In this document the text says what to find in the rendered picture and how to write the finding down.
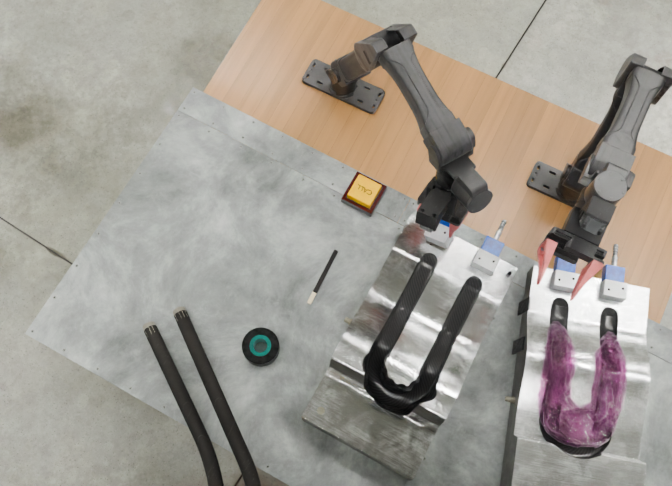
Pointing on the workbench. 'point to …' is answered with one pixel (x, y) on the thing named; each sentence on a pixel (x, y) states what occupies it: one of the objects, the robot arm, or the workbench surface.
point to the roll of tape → (260, 341)
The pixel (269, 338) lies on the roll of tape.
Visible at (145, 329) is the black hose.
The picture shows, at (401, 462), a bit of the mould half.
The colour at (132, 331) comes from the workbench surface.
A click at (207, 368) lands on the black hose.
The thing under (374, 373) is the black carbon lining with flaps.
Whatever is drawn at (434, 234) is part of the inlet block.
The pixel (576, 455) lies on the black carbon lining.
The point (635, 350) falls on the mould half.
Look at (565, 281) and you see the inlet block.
